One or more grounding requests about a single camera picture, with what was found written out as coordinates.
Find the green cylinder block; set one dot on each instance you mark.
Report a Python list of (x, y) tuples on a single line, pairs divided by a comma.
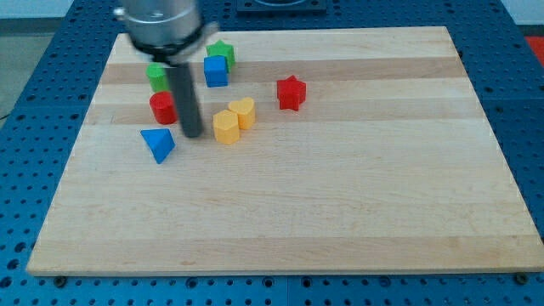
[(157, 77)]

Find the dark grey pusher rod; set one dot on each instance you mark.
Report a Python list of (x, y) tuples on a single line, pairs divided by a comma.
[(181, 83)]

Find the wooden board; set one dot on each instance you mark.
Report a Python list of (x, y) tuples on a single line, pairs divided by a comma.
[(390, 166)]

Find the blue cube block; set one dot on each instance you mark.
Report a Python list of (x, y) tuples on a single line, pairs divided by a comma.
[(216, 71)]

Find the green star block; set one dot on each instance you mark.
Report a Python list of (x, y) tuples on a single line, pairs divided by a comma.
[(221, 48)]

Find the yellow hexagon block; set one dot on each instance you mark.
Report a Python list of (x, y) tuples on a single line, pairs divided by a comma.
[(226, 127)]

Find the blue triangle block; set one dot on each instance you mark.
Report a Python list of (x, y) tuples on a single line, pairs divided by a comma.
[(160, 142)]

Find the yellow heart block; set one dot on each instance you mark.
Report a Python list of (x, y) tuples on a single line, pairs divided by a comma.
[(245, 109)]

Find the red star block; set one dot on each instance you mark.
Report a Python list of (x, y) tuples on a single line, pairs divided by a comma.
[(291, 93)]

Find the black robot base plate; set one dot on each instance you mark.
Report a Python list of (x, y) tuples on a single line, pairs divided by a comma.
[(249, 7)]

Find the red cylinder block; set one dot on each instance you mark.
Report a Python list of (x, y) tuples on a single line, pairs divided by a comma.
[(162, 107)]

